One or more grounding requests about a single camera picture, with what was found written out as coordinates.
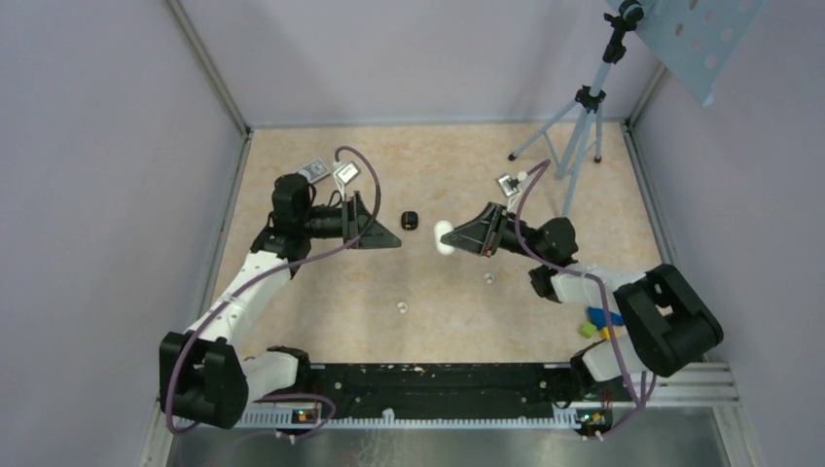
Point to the card deck box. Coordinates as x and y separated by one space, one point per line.
314 171

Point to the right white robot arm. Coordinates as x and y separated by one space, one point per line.
666 323

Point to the black charging case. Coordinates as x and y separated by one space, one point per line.
409 220

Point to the green cube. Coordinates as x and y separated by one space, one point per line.
588 330

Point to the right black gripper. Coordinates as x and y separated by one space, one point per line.
484 234

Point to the perforated blue panel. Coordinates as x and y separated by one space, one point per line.
692 39

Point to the light blue tripod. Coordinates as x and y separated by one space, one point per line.
588 129

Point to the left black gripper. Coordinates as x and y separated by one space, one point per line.
354 217

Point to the blue toy block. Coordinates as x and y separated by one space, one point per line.
597 317

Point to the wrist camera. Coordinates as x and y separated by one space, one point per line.
512 187
344 174

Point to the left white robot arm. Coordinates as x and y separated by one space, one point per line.
202 377

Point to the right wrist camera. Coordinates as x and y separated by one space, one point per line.
512 187

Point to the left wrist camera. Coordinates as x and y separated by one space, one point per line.
344 174

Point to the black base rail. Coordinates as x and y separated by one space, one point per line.
447 391

